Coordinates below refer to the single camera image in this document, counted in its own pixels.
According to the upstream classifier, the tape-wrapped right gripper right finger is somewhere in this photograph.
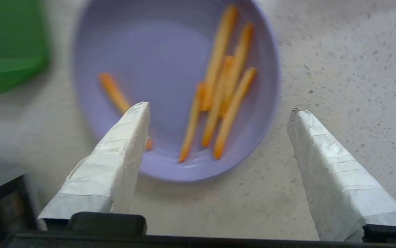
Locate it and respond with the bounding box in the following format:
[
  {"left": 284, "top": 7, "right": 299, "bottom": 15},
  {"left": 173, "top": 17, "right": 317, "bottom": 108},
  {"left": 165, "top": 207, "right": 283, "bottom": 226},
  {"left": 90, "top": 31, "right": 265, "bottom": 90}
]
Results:
[{"left": 287, "top": 108, "right": 396, "bottom": 242}]

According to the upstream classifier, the orange french fry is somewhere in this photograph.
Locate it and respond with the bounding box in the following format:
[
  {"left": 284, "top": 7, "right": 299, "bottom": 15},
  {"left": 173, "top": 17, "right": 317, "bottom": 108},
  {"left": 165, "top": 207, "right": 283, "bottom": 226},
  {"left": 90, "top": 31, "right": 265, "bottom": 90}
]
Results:
[
  {"left": 201, "top": 56, "right": 236, "bottom": 148},
  {"left": 213, "top": 67, "right": 257, "bottom": 160},
  {"left": 98, "top": 72, "right": 154, "bottom": 151},
  {"left": 225, "top": 23, "right": 254, "bottom": 116},
  {"left": 179, "top": 82, "right": 207, "bottom": 163},
  {"left": 203, "top": 5, "right": 239, "bottom": 111}
]

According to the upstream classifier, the green cutting board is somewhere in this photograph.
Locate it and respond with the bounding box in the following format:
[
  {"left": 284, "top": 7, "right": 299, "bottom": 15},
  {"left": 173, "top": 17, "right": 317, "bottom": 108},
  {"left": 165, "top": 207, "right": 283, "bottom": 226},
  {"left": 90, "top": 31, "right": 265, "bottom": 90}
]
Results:
[{"left": 0, "top": 0, "right": 51, "bottom": 94}]

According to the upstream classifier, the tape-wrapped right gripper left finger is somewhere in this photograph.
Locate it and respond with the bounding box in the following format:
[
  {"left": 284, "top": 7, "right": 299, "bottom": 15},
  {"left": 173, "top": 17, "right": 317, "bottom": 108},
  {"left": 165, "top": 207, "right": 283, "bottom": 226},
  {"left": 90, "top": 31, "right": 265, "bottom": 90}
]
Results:
[{"left": 38, "top": 102, "right": 150, "bottom": 230}]

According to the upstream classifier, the purple plate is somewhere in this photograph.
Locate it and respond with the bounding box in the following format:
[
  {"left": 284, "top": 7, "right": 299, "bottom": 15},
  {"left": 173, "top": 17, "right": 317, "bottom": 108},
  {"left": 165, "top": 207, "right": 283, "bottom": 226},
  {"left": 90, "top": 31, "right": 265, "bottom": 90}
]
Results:
[{"left": 72, "top": 0, "right": 282, "bottom": 183}]

